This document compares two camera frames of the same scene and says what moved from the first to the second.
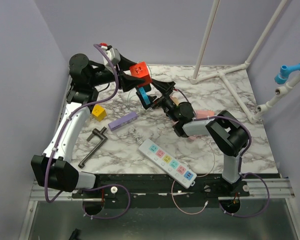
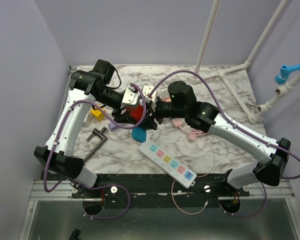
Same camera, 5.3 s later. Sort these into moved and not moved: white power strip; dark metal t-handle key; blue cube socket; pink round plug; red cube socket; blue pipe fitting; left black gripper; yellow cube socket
Moved: red cube socket; blue cube socket; left black gripper
Not moved: pink round plug; yellow cube socket; dark metal t-handle key; blue pipe fitting; white power strip
